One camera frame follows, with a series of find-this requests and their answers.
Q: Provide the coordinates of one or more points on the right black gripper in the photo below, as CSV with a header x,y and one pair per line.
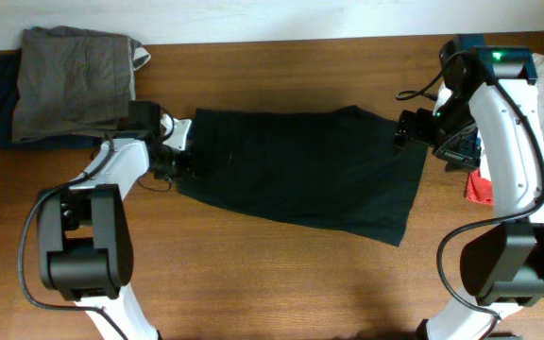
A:
x,y
465,153

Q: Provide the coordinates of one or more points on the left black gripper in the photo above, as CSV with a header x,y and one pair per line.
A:
x,y
187,166

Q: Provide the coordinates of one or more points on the black shorts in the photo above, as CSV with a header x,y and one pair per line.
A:
x,y
335,171

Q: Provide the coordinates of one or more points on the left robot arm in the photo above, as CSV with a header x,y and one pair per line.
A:
x,y
84,246

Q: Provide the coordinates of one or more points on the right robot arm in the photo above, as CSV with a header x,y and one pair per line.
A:
x,y
488,113

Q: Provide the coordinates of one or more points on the red cloth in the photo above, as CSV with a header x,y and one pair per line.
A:
x,y
478,189

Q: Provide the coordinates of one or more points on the grey folded trousers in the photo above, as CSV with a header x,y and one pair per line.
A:
x,y
74,81

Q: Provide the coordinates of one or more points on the navy folded garment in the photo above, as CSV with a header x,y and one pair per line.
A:
x,y
9,96

